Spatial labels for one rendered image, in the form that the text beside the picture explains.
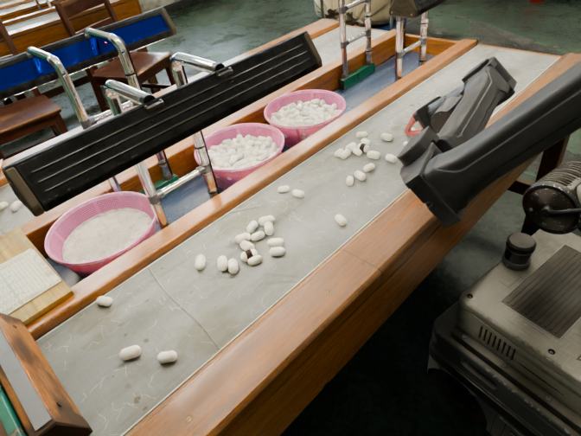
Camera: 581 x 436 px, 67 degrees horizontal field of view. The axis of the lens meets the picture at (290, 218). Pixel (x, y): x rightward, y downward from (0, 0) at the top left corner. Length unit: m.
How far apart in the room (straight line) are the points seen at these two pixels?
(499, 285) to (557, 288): 0.14
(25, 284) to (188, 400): 0.48
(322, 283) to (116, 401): 0.41
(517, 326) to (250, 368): 0.68
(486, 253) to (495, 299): 0.82
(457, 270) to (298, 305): 1.22
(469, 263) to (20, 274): 1.60
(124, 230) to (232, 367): 0.53
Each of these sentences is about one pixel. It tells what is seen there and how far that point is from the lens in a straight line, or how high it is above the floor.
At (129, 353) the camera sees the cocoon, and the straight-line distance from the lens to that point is 0.85.
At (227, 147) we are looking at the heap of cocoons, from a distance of 1.37.
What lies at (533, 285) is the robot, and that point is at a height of 0.48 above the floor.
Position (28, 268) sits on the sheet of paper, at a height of 0.78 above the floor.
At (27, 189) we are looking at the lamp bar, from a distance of 0.71.
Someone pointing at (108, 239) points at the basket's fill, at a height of 0.73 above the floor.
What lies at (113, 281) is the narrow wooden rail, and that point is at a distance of 0.99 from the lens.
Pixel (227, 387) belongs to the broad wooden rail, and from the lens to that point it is 0.74.
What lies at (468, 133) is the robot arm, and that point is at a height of 1.04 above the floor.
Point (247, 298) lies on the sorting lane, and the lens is 0.87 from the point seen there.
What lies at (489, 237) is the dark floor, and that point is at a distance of 2.12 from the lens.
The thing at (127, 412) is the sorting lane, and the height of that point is 0.74.
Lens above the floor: 1.39
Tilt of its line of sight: 39 degrees down
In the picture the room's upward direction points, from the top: 9 degrees counter-clockwise
